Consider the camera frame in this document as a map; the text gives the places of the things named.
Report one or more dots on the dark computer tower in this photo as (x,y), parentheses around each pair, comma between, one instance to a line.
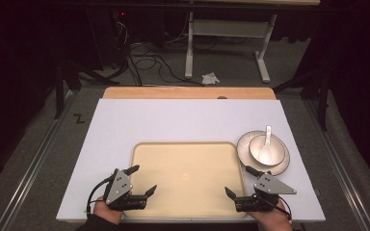
(118,35)

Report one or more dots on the white table mat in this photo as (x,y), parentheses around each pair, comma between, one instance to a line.
(173,122)

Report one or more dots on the white ceramic spoon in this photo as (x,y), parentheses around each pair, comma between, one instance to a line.
(266,150)

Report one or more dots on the crumpled white tissue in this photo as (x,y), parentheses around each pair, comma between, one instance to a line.
(210,78)

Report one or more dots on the metal floor rail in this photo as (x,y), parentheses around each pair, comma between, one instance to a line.
(32,166)
(337,160)

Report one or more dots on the wooden table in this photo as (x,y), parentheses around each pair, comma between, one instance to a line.
(173,93)

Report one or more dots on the white bowl dark rim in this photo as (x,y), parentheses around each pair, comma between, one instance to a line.
(277,150)

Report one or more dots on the person's right hand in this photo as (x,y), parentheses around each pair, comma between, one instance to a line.
(274,219)

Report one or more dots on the person's left hand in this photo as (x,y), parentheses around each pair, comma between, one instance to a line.
(106,213)

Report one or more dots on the white plate dark rim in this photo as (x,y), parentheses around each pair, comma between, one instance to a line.
(244,152)

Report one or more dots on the beige plastic tray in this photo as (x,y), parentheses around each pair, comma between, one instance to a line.
(189,179)

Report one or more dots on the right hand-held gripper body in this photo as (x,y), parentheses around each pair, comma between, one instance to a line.
(269,186)

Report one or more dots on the black metal stand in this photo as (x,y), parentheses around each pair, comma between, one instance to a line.
(59,89)
(323,96)

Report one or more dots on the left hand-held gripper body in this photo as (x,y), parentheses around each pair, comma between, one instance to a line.
(118,187)

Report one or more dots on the white metal desk frame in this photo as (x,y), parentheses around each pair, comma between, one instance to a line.
(228,28)

